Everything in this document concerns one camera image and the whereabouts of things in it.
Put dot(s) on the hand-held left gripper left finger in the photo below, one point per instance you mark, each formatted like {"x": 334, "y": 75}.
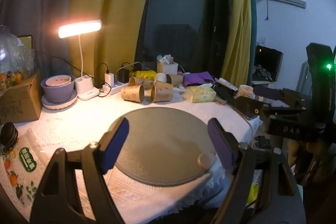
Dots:
{"x": 115, "y": 146}

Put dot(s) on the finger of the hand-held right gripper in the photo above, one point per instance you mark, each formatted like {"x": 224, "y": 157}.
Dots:
{"x": 266, "y": 92}
{"x": 248, "y": 108}

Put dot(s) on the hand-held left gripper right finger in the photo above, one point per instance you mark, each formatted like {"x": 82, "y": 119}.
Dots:
{"x": 221, "y": 144}

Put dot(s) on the brown paper cup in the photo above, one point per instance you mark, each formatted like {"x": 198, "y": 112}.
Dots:
{"x": 141, "y": 83}
{"x": 175, "y": 79}
{"x": 162, "y": 92}
{"x": 131, "y": 93}

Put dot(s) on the white cup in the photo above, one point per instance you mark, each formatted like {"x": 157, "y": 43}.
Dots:
{"x": 160, "y": 77}

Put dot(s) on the printed mug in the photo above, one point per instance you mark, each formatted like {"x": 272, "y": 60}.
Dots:
{"x": 244, "y": 92}

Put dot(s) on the black monitor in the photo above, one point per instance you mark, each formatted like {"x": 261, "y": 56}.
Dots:
{"x": 267, "y": 60}

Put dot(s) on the white tube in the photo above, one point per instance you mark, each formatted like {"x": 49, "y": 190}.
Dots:
{"x": 225, "y": 83}

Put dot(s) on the round grey mat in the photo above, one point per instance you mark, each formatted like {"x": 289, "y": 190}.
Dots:
{"x": 157, "y": 145}

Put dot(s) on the yellow tissue pack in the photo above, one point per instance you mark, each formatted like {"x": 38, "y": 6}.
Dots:
{"x": 200, "y": 95}

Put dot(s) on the white textured tablecloth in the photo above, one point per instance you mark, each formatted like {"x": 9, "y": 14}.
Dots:
{"x": 65, "y": 129}

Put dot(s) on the yellow plastic bag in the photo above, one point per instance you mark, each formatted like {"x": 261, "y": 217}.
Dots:
{"x": 253, "y": 191}

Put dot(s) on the purple cloth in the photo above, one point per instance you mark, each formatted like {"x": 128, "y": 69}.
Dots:
{"x": 197, "y": 79}

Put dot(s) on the white power strip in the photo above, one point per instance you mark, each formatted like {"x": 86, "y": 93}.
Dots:
{"x": 116, "y": 87}

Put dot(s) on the white charger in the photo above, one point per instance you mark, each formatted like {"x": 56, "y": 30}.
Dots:
{"x": 109, "y": 79}

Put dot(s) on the narrow yellow curtain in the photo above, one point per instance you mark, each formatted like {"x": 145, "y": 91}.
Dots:
{"x": 240, "y": 29}

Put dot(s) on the white plate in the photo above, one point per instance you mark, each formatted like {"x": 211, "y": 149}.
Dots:
{"x": 59, "y": 106}

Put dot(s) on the black charger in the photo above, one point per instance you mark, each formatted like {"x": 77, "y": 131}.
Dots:
{"x": 124, "y": 76}

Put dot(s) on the teal curtain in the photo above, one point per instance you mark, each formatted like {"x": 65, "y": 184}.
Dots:
{"x": 252, "y": 16}

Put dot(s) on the yellow cloth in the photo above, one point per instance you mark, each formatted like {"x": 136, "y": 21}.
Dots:
{"x": 144, "y": 74}

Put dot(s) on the purple bowl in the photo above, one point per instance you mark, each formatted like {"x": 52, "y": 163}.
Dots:
{"x": 57, "y": 92}

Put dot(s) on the black power adapter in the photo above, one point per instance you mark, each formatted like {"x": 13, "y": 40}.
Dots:
{"x": 137, "y": 67}

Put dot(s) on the white inner bowl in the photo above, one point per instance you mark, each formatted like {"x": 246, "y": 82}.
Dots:
{"x": 58, "y": 81}

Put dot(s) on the white plastic basket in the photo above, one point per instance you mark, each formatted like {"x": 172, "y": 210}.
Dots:
{"x": 167, "y": 67}

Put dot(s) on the fruit print plastic bag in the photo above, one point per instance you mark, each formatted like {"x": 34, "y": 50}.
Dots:
{"x": 25, "y": 163}

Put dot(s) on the cardboard box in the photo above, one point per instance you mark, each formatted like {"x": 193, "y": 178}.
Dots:
{"x": 18, "y": 106}

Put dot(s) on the black round case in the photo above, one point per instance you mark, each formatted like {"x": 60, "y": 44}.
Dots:
{"x": 9, "y": 133}

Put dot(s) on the dark window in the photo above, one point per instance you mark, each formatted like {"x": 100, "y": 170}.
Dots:
{"x": 183, "y": 8}

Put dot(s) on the white desk lamp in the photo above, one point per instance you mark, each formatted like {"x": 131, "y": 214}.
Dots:
{"x": 80, "y": 28}

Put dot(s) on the clear plastic bag of oranges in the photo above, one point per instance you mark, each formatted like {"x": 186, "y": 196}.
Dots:
{"x": 13, "y": 61}

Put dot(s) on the wide yellow curtain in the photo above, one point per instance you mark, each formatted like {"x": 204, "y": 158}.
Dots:
{"x": 110, "y": 3}

